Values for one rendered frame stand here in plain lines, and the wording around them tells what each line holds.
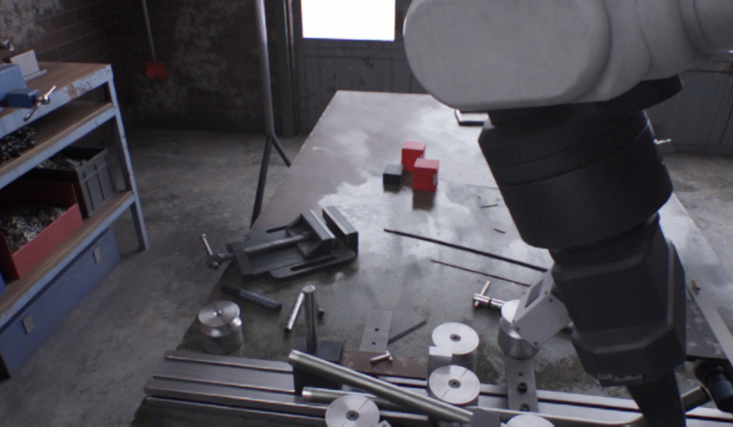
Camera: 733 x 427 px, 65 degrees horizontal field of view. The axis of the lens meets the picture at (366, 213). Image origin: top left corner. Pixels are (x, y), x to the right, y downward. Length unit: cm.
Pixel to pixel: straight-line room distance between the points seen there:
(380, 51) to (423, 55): 328
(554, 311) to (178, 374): 46
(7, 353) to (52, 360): 14
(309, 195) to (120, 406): 113
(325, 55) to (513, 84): 339
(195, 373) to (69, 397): 142
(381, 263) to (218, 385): 34
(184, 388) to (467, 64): 51
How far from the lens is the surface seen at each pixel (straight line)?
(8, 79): 194
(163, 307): 235
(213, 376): 70
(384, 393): 50
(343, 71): 366
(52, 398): 213
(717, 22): 26
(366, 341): 70
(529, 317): 40
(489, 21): 27
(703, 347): 59
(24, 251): 216
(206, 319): 75
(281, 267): 89
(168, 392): 70
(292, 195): 111
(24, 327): 227
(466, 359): 64
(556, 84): 26
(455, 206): 107
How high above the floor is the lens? 139
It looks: 29 degrees down
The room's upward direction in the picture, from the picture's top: straight up
